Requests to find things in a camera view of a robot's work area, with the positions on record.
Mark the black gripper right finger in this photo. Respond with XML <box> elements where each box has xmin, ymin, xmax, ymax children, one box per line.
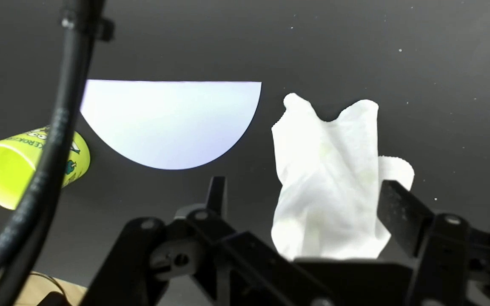
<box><xmin>376</xmin><ymin>178</ymin><xmax>490</xmax><ymax>306</ymax></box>

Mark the white cloth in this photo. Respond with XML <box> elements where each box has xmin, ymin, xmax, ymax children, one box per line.
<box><xmin>271</xmin><ymin>91</ymin><xmax>417</xmax><ymax>263</ymax></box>

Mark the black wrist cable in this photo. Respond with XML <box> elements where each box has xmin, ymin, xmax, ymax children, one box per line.
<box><xmin>0</xmin><ymin>0</ymin><xmax>116</xmax><ymax>306</ymax></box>

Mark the yellow-green printed mug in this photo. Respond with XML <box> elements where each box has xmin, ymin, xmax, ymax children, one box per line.
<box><xmin>0</xmin><ymin>124</ymin><xmax>94</xmax><ymax>212</ymax></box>

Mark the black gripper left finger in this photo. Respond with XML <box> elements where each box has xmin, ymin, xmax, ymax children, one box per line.
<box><xmin>80</xmin><ymin>175</ymin><xmax>337</xmax><ymax>306</ymax></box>

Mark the white round plate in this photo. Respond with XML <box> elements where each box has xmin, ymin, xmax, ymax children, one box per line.
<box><xmin>78</xmin><ymin>78</ymin><xmax>264</xmax><ymax>171</ymax></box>

